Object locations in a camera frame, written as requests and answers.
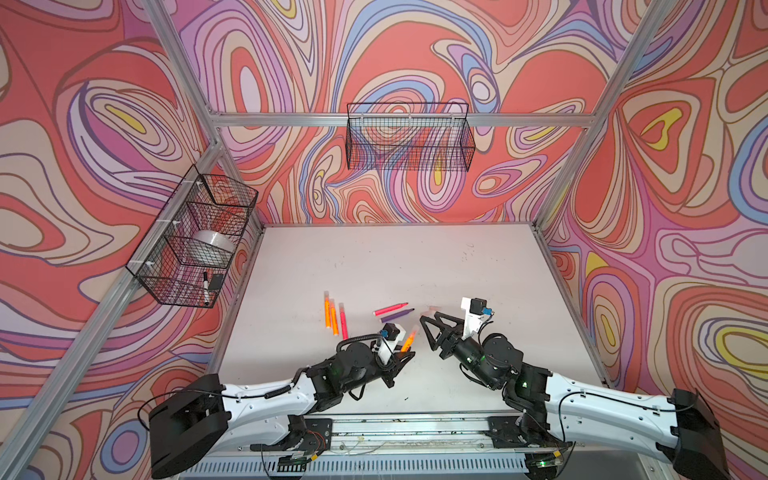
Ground orange highlighter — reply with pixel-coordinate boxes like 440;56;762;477
329;300;340;336
324;291;332;328

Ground white tape roll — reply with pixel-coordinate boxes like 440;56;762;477
190;230;236;255

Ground black marker in basket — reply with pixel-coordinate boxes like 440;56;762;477
202;271;211;307

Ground purple marker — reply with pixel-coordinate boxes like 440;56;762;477
381;308;414;323

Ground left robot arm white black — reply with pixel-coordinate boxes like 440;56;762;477
146;334;415;479

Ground black wire basket wall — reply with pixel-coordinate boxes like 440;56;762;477
126;166;258;309
345;100;476;172

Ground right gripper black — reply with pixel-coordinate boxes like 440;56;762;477
419;312;499;391

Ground black wire basket left wall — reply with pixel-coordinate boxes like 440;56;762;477
126;166;258;309

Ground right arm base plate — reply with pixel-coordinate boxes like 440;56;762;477
483;414;571;448

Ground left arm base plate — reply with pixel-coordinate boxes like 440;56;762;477
250;415;333;454

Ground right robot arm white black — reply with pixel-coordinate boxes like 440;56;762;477
420;312;730;479

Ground pink marker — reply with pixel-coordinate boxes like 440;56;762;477
338;303;349;340
374;302;408;317

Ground black wire basket back wall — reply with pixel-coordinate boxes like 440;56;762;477
345;100;476;172

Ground aluminium front rail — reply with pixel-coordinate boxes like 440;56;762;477
167;410;661;457

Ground orange thin marker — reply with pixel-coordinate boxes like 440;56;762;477
401;327;419;353

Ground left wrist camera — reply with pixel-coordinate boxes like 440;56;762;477
374;323;405;366

